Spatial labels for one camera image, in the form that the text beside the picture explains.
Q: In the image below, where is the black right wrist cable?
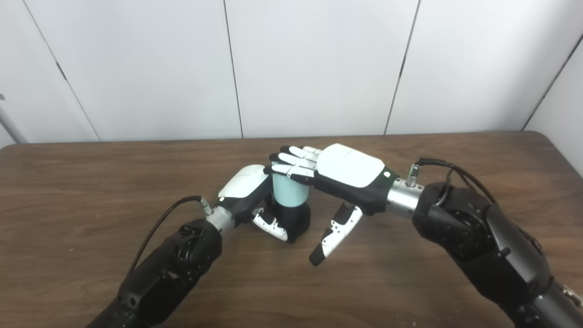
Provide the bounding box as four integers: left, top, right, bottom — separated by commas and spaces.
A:
406, 157, 543, 256

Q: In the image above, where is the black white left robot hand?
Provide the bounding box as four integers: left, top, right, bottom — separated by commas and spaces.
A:
217, 164, 289, 242

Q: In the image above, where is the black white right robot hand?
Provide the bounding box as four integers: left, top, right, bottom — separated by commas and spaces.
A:
264, 143, 399, 267

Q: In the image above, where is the black flared nozzle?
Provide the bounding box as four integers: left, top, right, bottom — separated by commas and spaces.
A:
271, 203, 312, 244

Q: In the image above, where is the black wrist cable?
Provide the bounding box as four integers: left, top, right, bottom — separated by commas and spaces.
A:
406, 157, 543, 256
128, 195, 214, 275

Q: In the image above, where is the light-blue hose piece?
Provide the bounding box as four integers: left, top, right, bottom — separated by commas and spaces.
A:
271, 162, 311, 208

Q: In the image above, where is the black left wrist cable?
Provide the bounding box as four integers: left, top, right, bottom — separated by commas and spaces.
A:
128, 195, 214, 275

